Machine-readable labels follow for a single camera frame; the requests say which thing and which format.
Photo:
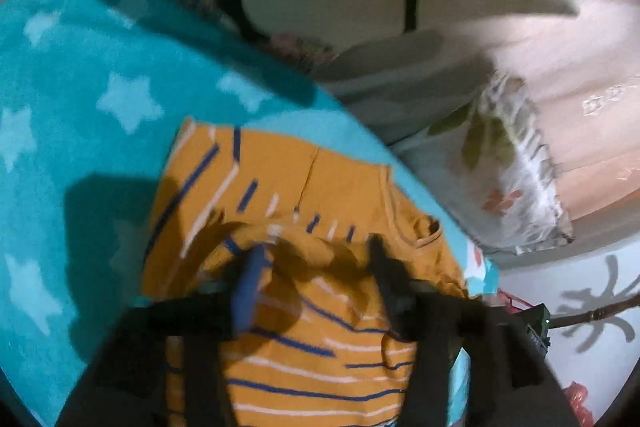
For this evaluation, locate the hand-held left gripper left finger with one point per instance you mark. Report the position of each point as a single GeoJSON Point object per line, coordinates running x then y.
{"type": "Point", "coordinates": [251, 289]}

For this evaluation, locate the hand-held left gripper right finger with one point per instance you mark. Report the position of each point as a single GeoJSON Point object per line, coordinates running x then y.
{"type": "Point", "coordinates": [387, 279]}

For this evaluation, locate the orange striped small shirt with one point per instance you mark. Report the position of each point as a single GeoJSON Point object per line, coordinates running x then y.
{"type": "Point", "coordinates": [300, 187]}

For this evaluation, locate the white sheet grey print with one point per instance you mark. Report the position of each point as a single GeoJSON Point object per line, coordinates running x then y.
{"type": "Point", "coordinates": [590, 357]}

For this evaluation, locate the red plastic bag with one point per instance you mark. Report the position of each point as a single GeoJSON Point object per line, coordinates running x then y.
{"type": "Point", "coordinates": [580, 402]}

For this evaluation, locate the frilled leaf print pillow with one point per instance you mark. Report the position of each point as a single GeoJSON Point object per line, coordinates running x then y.
{"type": "Point", "coordinates": [505, 172]}

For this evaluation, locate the teal star blanket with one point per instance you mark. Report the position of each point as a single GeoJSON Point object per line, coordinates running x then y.
{"type": "Point", "coordinates": [75, 117]}

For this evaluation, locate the pink bedsheet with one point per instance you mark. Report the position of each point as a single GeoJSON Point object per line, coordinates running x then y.
{"type": "Point", "coordinates": [575, 72]}

